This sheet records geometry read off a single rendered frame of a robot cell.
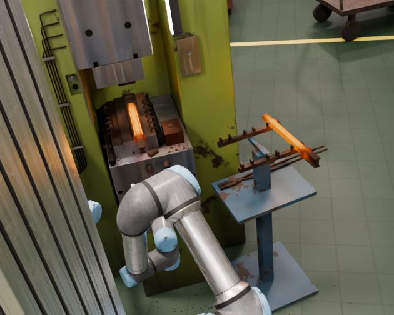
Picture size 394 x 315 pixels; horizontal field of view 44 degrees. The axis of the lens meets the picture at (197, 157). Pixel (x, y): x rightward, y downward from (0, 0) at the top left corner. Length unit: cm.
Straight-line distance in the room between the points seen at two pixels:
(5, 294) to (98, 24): 138
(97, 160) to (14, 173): 172
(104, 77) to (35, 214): 134
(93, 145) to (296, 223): 139
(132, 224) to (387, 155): 255
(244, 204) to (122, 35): 91
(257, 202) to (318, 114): 195
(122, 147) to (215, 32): 65
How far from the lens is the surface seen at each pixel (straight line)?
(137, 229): 141
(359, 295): 276
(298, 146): 209
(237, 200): 223
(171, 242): 166
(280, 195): 225
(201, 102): 230
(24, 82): 70
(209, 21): 214
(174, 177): 140
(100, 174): 243
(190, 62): 217
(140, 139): 212
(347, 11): 512
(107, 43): 195
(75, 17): 191
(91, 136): 230
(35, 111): 72
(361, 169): 352
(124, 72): 201
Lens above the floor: 218
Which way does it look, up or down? 37 degrees down
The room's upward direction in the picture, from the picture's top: 8 degrees counter-clockwise
